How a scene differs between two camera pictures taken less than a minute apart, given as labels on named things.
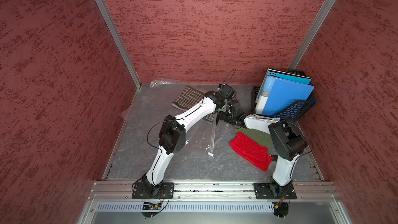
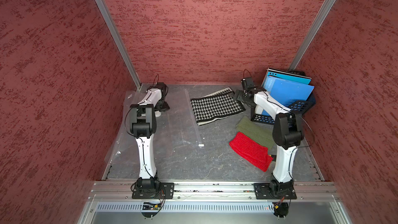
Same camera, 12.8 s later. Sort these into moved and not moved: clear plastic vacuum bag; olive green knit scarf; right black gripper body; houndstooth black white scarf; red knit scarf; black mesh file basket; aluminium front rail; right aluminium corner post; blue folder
Moved: clear plastic vacuum bag; right black gripper body; houndstooth black white scarf
Not moved: right aluminium corner post; aluminium front rail; olive green knit scarf; red knit scarf; blue folder; black mesh file basket
